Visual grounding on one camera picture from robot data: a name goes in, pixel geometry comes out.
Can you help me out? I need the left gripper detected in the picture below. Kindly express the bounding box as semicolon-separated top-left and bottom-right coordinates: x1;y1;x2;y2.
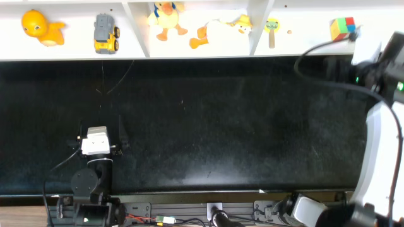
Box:
67;115;131;158

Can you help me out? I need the grey and yellow toy truck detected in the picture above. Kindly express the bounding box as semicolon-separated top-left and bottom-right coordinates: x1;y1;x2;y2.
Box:
93;13;121;55

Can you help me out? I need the yellow rubber duck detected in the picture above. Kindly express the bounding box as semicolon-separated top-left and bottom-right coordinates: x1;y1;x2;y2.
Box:
21;9;66;47

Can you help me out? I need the yellow rattle drum toy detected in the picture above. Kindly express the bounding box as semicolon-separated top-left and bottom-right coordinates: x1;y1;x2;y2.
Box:
264;18;292;49

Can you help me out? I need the many-coloured puzzle cube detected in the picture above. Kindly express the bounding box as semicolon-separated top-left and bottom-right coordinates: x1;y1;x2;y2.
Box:
329;16;357;42

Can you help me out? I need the yellow plush duck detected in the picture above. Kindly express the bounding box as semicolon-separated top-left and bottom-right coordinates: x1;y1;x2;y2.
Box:
146;1;189;42

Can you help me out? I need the white plush duck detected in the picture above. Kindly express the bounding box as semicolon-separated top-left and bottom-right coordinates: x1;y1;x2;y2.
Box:
189;14;253;50

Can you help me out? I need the white shelf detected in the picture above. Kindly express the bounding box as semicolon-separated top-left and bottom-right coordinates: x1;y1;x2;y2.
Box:
0;0;404;61

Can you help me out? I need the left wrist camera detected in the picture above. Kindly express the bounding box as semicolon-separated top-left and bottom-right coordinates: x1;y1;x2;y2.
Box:
81;125;111;156

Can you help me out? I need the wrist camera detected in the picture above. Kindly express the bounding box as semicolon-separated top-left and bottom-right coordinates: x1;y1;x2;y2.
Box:
351;37;384;66
81;125;111;156

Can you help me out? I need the mounting rail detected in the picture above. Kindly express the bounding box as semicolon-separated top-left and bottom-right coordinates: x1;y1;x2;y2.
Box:
44;189;354;227

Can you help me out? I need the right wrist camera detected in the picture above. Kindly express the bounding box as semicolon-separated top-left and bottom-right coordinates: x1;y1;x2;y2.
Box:
351;37;384;66

